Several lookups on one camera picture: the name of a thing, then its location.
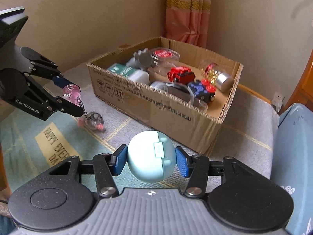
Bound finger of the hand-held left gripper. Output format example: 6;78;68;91
21;46;81;90
9;71;85;121

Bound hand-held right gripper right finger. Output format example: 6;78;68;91
174;146;248;198

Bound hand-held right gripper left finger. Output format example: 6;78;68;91
49;144;129;199

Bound pink bottle keychain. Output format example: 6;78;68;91
62;84;107;133

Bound mint green earbud case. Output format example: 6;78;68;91
127;130;177;183

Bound brown cardboard box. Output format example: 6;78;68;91
86;37;244;154

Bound green label cotton swab box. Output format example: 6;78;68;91
108;63;150;85

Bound clear correction tape dispenser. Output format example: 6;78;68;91
166;83;196;104

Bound black fidget cube red buttons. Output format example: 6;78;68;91
188;78;217;103

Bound clear plastic jar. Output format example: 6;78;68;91
149;81;209;112

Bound clear bottle of gold capsules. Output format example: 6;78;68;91
201;62;234;92

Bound checked grey and teal blanket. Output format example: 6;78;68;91
0;64;280;194

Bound red toy car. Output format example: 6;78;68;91
167;67;196;84

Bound clear jar with red label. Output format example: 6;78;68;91
148;48;180;67

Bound blue pillow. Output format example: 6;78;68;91
271;103;313;235

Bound pink curtain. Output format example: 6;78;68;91
165;0;212;48

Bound wooden headboard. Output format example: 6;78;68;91
289;51;313;114

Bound white wall plug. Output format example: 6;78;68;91
271;92;285;111

